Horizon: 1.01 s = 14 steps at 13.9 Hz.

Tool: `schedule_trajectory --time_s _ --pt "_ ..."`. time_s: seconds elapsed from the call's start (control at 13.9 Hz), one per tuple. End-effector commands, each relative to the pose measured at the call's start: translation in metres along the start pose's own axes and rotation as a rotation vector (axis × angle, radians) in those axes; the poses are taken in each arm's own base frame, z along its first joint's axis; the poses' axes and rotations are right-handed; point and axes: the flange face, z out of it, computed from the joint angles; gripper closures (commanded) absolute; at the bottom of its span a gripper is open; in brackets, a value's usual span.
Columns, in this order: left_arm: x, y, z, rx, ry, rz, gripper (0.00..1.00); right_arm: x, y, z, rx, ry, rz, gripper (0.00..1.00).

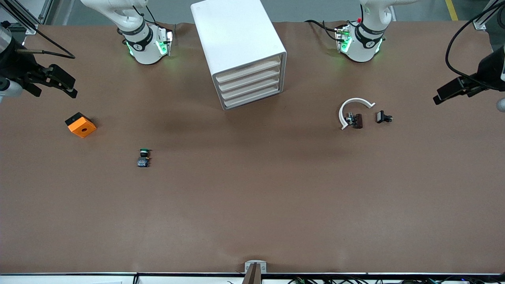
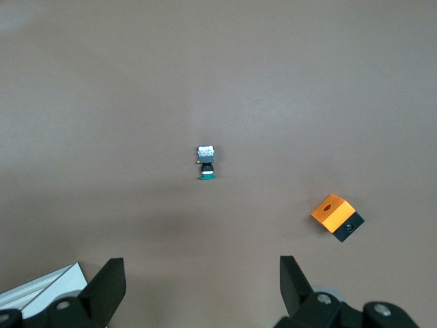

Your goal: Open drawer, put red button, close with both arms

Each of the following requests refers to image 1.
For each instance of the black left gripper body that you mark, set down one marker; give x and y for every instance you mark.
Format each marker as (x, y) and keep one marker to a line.
(490, 70)

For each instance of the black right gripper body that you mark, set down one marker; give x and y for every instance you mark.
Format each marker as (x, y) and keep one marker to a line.
(16, 67)

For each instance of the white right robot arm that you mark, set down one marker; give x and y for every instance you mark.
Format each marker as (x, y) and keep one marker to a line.
(146, 51)

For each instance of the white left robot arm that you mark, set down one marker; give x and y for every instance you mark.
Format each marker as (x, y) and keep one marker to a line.
(361, 51)

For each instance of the small black electrical component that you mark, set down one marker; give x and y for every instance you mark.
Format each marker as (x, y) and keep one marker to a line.
(381, 116)

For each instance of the dark brown electrical component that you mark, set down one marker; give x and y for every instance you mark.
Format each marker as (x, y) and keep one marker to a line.
(357, 121)

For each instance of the white curved plastic piece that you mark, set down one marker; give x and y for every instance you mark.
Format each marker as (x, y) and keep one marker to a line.
(352, 101)

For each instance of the base connector box green light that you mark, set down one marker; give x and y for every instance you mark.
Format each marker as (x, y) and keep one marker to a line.
(165, 41)
(343, 39)

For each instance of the table cover mat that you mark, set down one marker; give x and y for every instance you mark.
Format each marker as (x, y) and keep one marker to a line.
(252, 197)

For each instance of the orange button enclosure box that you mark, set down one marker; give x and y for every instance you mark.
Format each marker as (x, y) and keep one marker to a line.
(81, 126)

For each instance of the aluminium frame profile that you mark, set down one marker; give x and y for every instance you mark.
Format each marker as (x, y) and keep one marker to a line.
(25, 21)
(484, 19)

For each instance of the green push button switch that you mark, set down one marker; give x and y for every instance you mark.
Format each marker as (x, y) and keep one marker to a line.
(143, 158)

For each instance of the white table edge rail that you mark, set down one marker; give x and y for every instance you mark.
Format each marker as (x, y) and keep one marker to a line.
(79, 278)

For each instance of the grey metal mount bracket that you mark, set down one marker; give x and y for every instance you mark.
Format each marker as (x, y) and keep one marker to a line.
(255, 268)

